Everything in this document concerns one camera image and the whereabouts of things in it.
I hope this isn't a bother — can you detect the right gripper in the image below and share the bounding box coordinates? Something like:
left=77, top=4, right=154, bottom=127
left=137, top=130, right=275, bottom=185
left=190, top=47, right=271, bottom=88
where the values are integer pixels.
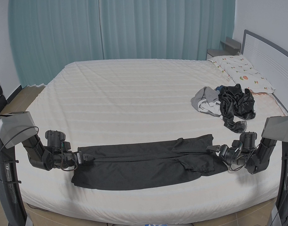
left=219, top=145, right=239, bottom=164

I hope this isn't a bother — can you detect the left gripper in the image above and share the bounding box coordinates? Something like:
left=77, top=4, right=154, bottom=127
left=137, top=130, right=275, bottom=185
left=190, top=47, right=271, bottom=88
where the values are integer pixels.
left=72, top=151, right=87, bottom=166

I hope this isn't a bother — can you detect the black T-shirt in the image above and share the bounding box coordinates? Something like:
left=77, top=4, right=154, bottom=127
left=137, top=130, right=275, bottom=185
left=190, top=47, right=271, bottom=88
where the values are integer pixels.
left=71, top=134, right=229, bottom=191

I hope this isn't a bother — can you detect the bed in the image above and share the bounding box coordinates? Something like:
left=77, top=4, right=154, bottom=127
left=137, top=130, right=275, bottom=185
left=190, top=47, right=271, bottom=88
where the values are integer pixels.
left=16, top=29, right=288, bottom=224

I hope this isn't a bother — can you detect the black satin garment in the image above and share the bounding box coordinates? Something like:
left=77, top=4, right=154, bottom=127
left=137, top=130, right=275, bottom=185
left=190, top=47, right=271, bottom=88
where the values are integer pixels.
left=218, top=84, right=256, bottom=134

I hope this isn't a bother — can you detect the grey and white garment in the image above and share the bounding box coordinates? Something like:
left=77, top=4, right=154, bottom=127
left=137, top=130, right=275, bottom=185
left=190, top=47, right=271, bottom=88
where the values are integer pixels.
left=191, top=86, right=223, bottom=116

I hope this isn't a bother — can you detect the white printed pillow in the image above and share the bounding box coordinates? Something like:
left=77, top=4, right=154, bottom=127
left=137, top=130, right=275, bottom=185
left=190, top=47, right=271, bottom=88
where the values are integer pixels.
left=207, top=55, right=275, bottom=93

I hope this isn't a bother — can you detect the grey bedside table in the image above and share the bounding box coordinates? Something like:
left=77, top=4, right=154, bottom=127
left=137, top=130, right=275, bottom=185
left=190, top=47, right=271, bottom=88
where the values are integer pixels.
left=206, top=37, right=241, bottom=60

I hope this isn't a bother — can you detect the blue-green curtain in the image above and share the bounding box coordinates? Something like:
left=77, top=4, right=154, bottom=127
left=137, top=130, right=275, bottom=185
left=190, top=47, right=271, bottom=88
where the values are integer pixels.
left=100, top=0, right=236, bottom=61
left=9, top=0, right=104, bottom=87

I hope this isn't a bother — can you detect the black cable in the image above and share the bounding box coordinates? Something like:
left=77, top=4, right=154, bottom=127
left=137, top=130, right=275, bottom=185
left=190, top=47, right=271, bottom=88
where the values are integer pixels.
left=229, top=163, right=249, bottom=172

